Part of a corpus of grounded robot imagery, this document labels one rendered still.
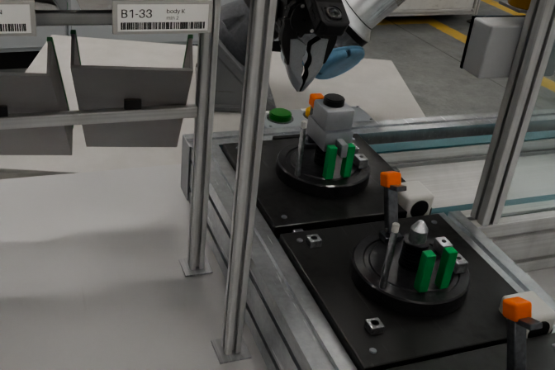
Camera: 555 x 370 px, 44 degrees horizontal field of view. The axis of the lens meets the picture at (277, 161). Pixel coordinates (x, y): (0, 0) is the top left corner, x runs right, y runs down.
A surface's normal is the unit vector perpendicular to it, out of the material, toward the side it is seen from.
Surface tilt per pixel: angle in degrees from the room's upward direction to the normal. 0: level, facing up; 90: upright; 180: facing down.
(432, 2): 91
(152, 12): 90
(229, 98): 90
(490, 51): 90
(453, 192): 0
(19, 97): 135
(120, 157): 0
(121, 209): 0
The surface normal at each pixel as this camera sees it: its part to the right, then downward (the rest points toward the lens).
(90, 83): 0.06, 0.96
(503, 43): 0.35, 0.48
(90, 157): 0.11, -0.88
